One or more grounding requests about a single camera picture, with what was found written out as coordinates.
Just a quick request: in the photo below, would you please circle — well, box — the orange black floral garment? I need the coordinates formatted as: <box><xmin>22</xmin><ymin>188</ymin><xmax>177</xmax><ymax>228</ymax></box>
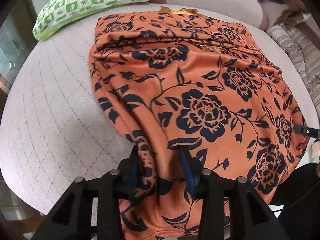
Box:
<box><xmin>89</xmin><ymin>11</ymin><xmax>308</xmax><ymax>239</ymax></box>

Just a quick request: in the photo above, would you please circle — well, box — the beige striped patterned blanket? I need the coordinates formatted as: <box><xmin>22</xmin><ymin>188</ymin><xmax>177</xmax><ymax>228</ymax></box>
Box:
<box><xmin>267</xmin><ymin>9</ymin><xmax>319</xmax><ymax>112</ymax></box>

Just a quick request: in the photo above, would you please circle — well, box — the pink quilted mattress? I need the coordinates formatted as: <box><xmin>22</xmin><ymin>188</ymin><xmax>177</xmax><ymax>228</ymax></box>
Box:
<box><xmin>1</xmin><ymin>4</ymin><xmax>319</xmax><ymax>213</ymax></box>

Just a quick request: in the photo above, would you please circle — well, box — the wooden mirrored wardrobe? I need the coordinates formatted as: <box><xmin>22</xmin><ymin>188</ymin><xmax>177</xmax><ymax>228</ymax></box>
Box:
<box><xmin>1</xmin><ymin>0</ymin><xmax>35</xmax><ymax>239</ymax></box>

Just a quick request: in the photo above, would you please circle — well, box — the green white patterned pillow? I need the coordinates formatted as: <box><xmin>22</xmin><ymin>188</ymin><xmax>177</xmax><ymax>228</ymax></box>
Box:
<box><xmin>33</xmin><ymin>0</ymin><xmax>149</xmax><ymax>41</ymax></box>

